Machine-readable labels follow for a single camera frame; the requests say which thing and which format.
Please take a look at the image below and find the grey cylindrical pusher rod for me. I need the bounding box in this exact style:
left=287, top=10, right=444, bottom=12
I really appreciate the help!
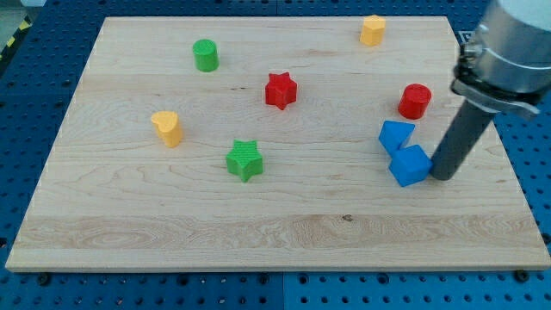
left=430, top=100, right=495, bottom=181

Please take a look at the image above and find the blue cube block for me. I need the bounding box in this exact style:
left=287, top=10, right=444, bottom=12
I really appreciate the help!
left=389, top=145, right=433, bottom=187

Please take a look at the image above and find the blue triangle block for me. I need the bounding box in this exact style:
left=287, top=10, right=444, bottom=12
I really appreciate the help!
left=378, top=121, right=416, bottom=156

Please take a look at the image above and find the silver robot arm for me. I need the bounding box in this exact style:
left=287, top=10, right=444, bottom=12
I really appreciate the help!
left=430, top=0, right=550, bottom=180

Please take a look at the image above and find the red cylinder block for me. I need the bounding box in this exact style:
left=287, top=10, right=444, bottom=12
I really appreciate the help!
left=398, top=84, right=432, bottom=120

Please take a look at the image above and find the yellow hexagon block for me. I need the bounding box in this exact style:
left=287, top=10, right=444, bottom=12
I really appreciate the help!
left=360, top=15, right=386, bottom=47

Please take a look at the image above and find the red star block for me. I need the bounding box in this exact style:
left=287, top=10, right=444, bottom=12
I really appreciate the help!
left=265, top=72, right=298, bottom=110

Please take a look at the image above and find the green star block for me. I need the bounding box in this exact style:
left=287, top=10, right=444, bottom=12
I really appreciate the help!
left=226, top=139, right=263, bottom=183

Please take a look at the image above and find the green cylinder block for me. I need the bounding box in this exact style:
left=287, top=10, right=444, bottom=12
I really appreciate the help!
left=192, top=39, right=219, bottom=72

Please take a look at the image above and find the light wooden board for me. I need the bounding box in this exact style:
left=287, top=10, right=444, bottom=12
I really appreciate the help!
left=6, top=16, right=550, bottom=272

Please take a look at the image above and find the yellow heart block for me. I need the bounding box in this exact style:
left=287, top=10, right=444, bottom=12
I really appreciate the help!
left=151, top=110, right=183, bottom=148

